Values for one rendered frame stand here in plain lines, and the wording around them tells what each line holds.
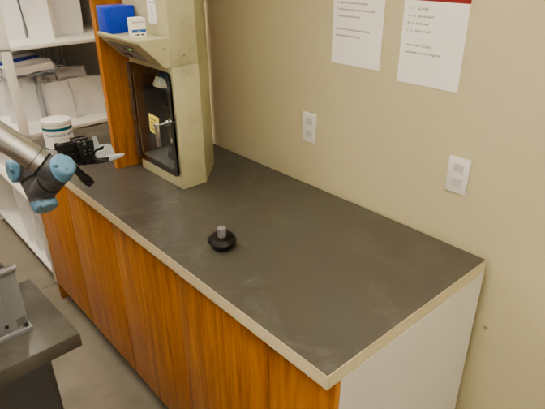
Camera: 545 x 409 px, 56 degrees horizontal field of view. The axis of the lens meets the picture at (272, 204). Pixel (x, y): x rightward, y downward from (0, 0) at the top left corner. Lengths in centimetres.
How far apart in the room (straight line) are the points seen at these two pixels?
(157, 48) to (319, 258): 89
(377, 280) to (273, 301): 31
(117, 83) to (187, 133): 40
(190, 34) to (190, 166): 49
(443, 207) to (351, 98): 49
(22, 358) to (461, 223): 127
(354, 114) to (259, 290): 75
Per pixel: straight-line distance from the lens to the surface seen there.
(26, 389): 147
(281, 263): 152
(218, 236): 159
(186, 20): 188
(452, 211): 169
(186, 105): 192
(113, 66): 218
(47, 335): 139
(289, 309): 135
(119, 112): 222
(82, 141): 183
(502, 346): 182
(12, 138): 162
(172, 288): 173
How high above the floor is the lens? 177
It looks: 27 degrees down
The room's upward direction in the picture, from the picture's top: straight up
